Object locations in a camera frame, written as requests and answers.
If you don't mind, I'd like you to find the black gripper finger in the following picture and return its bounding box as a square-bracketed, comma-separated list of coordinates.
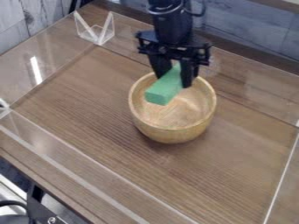
[180, 59, 199, 88]
[148, 54, 172, 79]

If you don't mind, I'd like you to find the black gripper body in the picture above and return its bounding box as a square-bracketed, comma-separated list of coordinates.
[135, 8, 211, 66]

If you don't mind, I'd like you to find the green rectangular block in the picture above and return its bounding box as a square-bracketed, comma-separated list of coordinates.
[144, 63, 183, 106]

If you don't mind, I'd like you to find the round wooden bowl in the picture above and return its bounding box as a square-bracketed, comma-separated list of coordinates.
[128, 73, 217, 144]

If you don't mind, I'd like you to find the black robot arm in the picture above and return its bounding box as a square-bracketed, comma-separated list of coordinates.
[135, 0, 212, 88]

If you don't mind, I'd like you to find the clear acrylic corner bracket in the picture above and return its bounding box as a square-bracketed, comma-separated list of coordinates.
[73, 11, 115, 46]

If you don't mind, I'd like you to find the clear acrylic tray wall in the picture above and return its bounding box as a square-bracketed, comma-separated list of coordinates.
[0, 99, 199, 224]

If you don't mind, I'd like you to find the black table leg bracket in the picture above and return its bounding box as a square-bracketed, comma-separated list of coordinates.
[26, 185, 68, 224]

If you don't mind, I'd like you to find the black cable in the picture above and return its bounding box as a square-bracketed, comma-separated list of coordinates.
[0, 200, 33, 218]

